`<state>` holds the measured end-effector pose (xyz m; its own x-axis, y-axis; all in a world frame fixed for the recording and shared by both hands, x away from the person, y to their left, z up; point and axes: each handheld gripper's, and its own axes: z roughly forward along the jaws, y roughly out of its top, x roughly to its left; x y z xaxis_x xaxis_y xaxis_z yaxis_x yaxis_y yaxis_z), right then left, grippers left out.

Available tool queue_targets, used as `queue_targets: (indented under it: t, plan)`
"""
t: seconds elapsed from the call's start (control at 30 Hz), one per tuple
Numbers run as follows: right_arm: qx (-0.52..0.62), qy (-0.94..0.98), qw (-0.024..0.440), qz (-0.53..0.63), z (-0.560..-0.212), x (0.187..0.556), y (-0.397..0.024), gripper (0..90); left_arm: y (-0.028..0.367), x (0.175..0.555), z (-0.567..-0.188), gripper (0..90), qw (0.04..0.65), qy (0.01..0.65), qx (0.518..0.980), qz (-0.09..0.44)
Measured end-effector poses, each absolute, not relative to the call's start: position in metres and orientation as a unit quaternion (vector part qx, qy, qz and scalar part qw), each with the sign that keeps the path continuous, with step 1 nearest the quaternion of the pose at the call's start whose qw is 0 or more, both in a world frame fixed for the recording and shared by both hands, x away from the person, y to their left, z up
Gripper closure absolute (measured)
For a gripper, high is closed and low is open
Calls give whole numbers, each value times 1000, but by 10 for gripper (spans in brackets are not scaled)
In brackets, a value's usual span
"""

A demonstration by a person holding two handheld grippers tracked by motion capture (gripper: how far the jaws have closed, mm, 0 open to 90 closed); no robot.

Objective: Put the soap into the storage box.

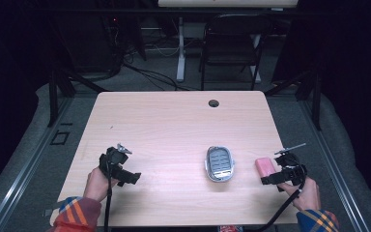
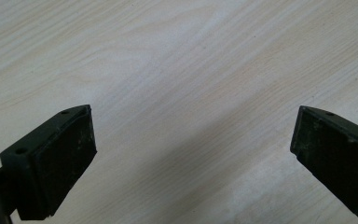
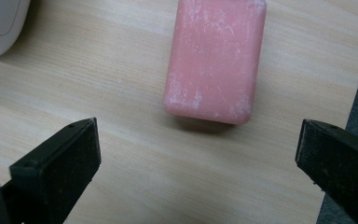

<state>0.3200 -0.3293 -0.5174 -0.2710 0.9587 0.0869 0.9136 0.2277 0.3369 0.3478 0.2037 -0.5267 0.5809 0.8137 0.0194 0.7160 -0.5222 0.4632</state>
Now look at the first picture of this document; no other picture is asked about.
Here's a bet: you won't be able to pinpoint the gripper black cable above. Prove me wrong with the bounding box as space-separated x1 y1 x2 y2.
254 163 307 232
103 159 114 232

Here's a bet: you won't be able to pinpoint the black folding chair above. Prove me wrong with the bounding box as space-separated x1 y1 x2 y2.
200 13 273 92

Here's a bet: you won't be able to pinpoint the person's left hand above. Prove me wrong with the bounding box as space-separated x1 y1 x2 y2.
83 166 121 204

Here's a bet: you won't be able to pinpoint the black floor cables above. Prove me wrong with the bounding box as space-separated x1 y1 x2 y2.
109 18 204 92

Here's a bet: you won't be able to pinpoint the pink soap bar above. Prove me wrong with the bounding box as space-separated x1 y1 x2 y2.
254 157 277 179

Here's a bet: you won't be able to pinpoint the person's right hand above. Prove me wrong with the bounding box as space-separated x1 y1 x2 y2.
277 176 322 213

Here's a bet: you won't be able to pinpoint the red packet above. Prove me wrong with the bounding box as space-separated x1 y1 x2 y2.
216 224 244 232

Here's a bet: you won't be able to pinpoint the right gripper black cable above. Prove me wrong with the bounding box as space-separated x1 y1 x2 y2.
254 163 307 232

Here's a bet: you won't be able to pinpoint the white desk with legs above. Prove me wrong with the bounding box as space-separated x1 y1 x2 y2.
157 0 300 84

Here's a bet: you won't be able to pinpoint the metal floor rail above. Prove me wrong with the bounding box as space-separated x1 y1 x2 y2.
0 96 75 232
298 96 370 232

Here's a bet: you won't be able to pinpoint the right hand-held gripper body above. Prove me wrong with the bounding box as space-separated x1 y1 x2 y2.
273 142 308 187

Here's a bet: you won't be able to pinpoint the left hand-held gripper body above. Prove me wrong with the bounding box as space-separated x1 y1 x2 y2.
99 143 133 178

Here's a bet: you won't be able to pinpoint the grey soap dish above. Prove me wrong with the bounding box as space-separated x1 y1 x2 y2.
204 145 236 184

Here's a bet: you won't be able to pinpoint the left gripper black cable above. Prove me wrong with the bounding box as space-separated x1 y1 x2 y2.
103 159 114 232

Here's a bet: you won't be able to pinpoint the black metal stand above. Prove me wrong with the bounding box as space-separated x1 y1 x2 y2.
264 66 324 131
45 62 108 129

